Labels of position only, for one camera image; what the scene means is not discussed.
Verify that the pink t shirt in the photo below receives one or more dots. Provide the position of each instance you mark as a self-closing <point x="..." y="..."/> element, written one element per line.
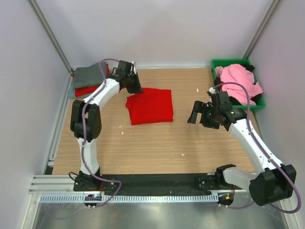
<point x="238" y="81"/>

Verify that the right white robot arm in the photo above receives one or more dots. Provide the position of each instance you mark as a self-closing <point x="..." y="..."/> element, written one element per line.
<point x="273" y="180"/>

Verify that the folded grey t shirt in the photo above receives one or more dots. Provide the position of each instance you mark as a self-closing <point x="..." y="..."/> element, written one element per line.
<point x="87" y="77"/>

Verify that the aluminium frame post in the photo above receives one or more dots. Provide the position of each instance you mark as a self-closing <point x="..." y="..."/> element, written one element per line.
<point x="45" y="25"/>
<point x="272" y="9"/>

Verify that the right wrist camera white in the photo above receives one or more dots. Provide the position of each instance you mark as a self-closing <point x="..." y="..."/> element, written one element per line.
<point x="211" y="91"/>

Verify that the right aluminium frame post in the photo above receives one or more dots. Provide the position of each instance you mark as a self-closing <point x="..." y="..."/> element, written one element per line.
<point x="272" y="9"/>

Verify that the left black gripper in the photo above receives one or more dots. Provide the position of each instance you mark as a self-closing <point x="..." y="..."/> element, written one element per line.
<point x="137" y="88"/>

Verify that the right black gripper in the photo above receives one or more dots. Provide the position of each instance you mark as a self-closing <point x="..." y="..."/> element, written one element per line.
<point x="198" y="107"/>

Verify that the red t shirt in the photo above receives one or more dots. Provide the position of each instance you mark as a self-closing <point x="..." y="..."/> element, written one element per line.
<point x="151" y="106"/>
<point x="86" y="80"/>

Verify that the folded red t shirt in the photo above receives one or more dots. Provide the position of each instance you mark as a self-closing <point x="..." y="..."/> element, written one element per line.
<point x="86" y="80"/>

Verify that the folded blue-grey t shirt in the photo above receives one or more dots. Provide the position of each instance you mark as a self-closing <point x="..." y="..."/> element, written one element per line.
<point x="78" y="93"/>

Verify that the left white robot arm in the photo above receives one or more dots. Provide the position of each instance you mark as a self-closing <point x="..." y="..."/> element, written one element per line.
<point x="86" y="123"/>

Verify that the aluminium front rail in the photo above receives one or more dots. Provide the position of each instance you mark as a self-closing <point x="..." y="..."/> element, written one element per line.
<point x="55" y="184"/>

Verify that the left aluminium frame post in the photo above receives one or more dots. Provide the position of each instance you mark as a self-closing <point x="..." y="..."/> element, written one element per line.
<point x="45" y="25"/>

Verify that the white slotted cable duct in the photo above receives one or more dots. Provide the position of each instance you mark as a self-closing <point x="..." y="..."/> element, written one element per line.
<point x="95" y="198"/>

